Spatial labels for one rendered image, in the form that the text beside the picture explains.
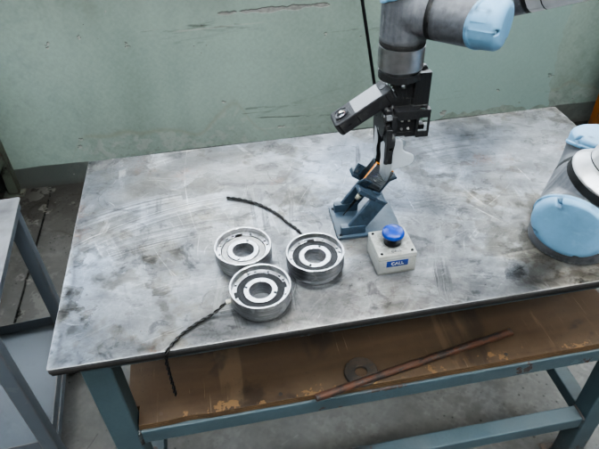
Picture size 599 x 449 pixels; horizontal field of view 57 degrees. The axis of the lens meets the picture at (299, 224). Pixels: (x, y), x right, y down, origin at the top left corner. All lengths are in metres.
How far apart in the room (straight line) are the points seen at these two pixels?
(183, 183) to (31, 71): 1.44
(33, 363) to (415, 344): 1.10
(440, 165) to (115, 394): 0.83
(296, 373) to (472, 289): 0.40
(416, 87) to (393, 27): 0.12
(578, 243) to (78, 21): 2.05
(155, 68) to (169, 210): 1.40
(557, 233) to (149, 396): 0.81
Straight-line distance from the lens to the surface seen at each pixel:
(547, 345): 1.31
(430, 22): 0.87
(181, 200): 1.20
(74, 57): 2.54
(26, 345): 1.85
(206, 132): 2.66
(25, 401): 1.44
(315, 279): 0.96
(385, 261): 0.98
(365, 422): 1.75
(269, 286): 0.95
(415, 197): 1.19
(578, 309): 1.40
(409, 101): 0.97
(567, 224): 0.90
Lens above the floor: 1.51
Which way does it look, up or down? 40 degrees down
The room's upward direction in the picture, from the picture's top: 2 degrees counter-clockwise
